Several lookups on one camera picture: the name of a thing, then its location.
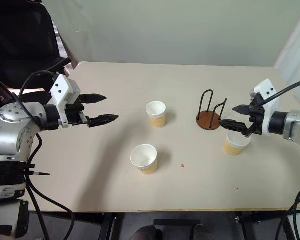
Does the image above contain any black office chair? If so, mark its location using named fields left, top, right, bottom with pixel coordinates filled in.
left=0, top=0, right=73, bottom=91

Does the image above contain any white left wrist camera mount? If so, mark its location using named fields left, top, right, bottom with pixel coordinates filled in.
left=50, top=74, right=82, bottom=129

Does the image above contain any yellow ribbed paper cup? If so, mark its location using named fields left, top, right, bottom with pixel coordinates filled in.
left=145, top=100, right=167, bottom=129
left=222, top=131, right=252, bottom=157
left=129, top=143, right=158, bottom=176

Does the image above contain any white board panel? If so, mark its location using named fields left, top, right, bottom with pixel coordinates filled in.
left=273, top=0, right=300, bottom=84

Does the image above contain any black hanging robot cable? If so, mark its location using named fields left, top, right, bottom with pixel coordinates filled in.
left=274, top=181, right=300, bottom=240

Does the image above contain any wire cup holder stand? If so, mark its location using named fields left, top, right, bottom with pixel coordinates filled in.
left=195, top=89, right=228, bottom=131

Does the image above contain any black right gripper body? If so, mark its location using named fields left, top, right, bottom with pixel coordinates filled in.
left=246, top=93, right=266, bottom=136

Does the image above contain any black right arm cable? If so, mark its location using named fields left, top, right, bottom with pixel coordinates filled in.
left=260, top=77, right=300, bottom=106

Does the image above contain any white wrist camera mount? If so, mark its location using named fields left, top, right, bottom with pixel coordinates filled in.
left=248, top=78, right=281, bottom=137
left=50, top=74, right=82, bottom=129

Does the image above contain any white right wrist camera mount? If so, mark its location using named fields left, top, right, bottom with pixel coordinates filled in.
left=248, top=78, right=281, bottom=137

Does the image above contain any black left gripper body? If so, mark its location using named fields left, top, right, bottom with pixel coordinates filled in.
left=64, top=95, right=90, bottom=127

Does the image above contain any black metal table frame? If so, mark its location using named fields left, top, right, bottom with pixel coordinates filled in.
left=72, top=211, right=297, bottom=240

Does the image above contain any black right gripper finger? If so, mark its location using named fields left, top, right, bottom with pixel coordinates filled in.
left=231, top=104, right=252, bottom=116
left=217, top=119, right=254, bottom=138

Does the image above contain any dark rounded shape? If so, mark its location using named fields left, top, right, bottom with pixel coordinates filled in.
left=134, top=224, right=164, bottom=240

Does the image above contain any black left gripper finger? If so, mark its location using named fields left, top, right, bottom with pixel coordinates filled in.
left=79, top=93, right=108, bottom=105
left=87, top=114, right=120, bottom=129

